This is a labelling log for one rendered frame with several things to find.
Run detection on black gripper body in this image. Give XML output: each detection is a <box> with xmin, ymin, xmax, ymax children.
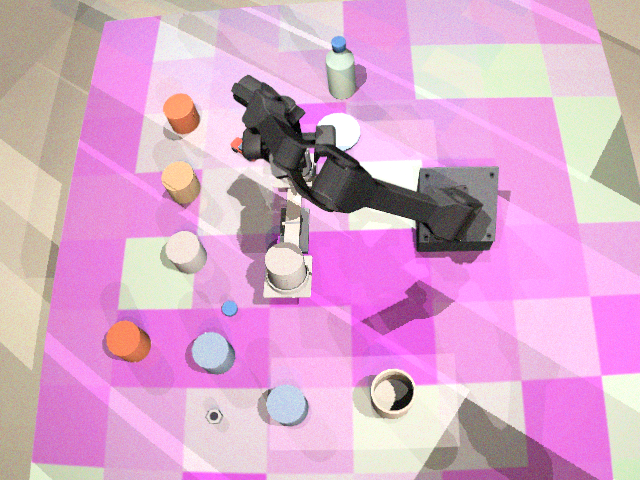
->
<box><xmin>242</xmin><ymin>122</ymin><xmax>336</xmax><ymax>159</ymax></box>

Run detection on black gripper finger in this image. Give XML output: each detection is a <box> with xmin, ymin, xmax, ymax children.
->
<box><xmin>252</xmin><ymin>150</ymin><xmax>270</xmax><ymax>163</ymax></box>
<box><xmin>314</xmin><ymin>149</ymin><xmax>327</xmax><ymax>163</ymax></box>

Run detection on white round dish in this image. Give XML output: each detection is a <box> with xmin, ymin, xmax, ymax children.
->
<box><xmin>318</xmin><ymin>113</ymin><xmax>361</xmax><ymax>152</ymax></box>

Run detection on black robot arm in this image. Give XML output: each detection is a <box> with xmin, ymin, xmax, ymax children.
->
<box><xmin>231</xmin><ymin>75</ymin><xmax>484</xmax><ymax>243</ymax></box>

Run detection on orange cylinder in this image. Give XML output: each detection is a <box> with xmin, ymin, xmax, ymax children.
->
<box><xmin>107</xmin><ymin>320</ymin><xmax>151</xmax><ymax>363</ymax></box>
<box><xmin>164</xmin><ymin>93</ymin><xmax>200</xmax><ymax>134</ymax></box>

